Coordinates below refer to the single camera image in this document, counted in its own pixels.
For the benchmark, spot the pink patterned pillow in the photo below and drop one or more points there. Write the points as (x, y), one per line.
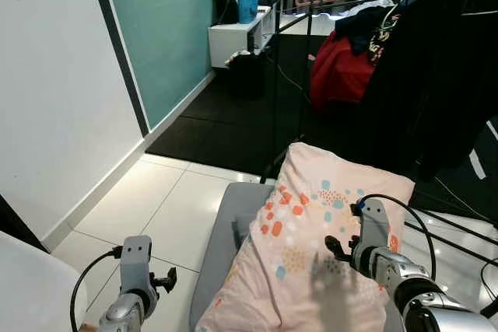
(311, 192)

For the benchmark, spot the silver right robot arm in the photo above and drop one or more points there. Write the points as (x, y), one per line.
(420, 297)

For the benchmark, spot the white plastic chair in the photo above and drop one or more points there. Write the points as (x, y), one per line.
(27, 289)

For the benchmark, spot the grey cushioned seat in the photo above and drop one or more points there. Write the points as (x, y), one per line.
(226, 239)

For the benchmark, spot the black floor mat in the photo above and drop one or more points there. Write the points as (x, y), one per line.
(226, 126)

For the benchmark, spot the red garment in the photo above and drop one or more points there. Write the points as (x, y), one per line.
(338, 75)

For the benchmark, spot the black metal clothes rack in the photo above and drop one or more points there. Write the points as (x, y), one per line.
(275, 75)

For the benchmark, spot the black bin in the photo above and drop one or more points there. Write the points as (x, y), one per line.
(246, 75)

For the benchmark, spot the black hanging garment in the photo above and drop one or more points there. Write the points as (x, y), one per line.
(436, 75)

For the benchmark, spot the dark navy patterned garment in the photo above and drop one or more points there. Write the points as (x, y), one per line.
(366, 29)

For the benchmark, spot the blue bag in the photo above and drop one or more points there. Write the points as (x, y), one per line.
(247, 4)

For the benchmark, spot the black bag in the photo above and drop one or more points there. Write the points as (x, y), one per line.
(225, 1)

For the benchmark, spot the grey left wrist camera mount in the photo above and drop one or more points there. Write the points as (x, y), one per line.
(136, 266)

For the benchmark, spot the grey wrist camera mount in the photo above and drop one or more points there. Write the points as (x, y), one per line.
(375, 223)
(136, 266)

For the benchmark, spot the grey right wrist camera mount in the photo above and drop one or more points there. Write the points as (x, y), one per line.
(375, 223)

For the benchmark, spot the white wall shelf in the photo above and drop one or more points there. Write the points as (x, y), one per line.
(229, 40)

